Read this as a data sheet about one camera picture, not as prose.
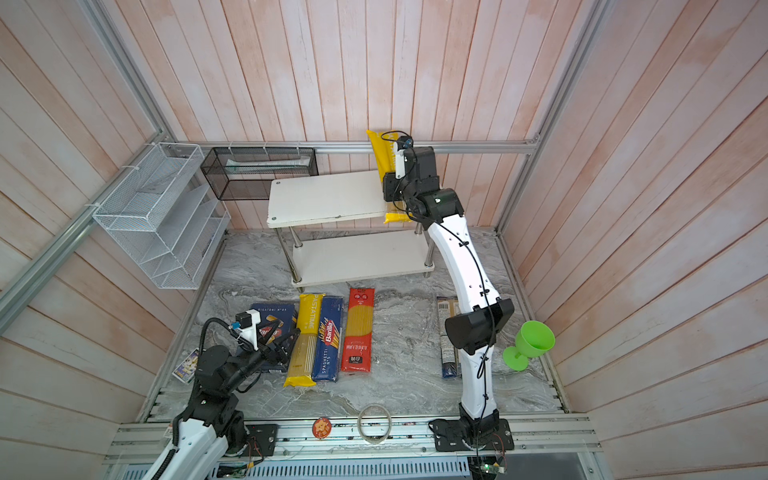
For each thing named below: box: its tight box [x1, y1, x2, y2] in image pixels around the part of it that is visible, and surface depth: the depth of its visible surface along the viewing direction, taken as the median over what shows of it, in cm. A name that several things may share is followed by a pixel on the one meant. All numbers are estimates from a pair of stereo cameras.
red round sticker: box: [312, 418, 332, 440], surface depth 77 cm
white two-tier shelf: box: [266, 170, 435, 292], surface depth 90 cm
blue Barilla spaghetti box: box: [312, 296, 343, 382], surface depth 89 cm
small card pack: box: [172, 347, 199, 385], surface depth 85 cm
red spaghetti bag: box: [342, 288, 375, 373], surface depth 92 cm
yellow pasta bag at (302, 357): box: [284, 293, 326, 387], surface depth 87 cm
